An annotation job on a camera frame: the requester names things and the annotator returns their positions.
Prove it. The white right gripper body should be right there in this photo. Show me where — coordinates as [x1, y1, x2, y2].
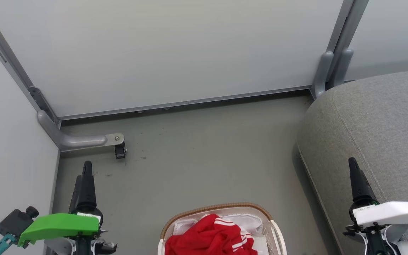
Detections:
[349, 200, 408, 228]

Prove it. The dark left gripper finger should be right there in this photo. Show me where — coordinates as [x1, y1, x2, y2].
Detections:
[69, 175, 83, 213]
[75, 161, 98, 213]

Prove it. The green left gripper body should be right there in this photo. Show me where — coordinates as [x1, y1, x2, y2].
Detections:
[17, 207, 104, 247]

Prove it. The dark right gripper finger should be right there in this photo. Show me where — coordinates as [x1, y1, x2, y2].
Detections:
[348, 157, 379, 205]

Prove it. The grey fabric sofa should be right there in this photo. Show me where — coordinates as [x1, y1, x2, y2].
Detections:
[296, 68, 408, 255]

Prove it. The grey partition support foot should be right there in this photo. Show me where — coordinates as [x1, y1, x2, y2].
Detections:
[333, 48, 353, 87]
[37, 110, 125, 152]
[313, 51, 334, 98]

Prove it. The black caster wheel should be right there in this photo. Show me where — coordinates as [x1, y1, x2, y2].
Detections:
[114, 142, 127, 159]

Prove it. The red garment with white stripes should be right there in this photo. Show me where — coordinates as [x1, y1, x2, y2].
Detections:
[164, 214, 258, 255]

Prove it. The white laundry basket brown rim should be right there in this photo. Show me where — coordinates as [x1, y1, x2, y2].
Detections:
[157, 203, 288, 255]

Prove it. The teal left camera connector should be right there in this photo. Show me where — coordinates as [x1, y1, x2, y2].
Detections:
[0, 234, 16, 255]

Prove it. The grey partition bottom rail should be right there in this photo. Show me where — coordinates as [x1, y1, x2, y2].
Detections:
[58, 85, 313, 121]

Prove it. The grey partition post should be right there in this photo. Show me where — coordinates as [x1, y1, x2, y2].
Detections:
[0, 6, 62, 129]
[326, 0, 370, 85]

